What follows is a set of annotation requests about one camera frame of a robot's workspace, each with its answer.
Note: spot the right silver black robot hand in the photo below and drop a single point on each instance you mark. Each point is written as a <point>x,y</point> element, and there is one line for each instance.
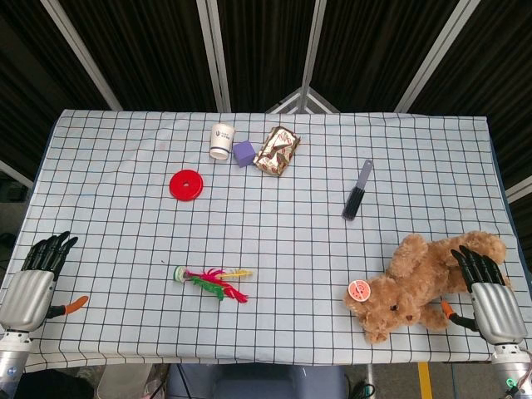
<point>494,303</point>

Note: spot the white paper cup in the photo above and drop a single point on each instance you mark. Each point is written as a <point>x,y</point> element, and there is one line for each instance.
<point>221,141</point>

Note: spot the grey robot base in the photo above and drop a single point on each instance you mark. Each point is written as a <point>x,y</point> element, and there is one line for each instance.
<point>257,382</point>

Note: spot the brown teddy bear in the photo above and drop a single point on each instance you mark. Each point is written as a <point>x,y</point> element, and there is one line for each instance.
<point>420,287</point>

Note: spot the gold foil snack packet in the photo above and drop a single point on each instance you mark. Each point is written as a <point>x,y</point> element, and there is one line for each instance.
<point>276,150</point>

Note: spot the grey black brush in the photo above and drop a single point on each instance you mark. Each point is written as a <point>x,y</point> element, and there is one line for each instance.
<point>356,192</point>

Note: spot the white checked tablecloth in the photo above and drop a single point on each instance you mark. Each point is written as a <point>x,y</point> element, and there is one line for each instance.
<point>266,237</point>

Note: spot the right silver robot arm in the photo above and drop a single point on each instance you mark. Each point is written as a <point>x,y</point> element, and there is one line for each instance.
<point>513,367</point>

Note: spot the purple foam cube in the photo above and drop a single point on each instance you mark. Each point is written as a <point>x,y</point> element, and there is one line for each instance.
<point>243,154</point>

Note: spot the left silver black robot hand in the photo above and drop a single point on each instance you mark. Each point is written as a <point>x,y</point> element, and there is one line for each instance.
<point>29,291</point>

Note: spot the red plastic disc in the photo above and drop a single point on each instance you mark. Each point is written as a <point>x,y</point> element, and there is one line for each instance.
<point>186,185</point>

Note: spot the feathered cat toy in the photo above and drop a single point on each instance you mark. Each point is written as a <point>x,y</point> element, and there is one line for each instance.
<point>212,282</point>

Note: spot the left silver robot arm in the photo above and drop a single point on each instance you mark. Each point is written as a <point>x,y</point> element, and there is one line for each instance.
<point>10,361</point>

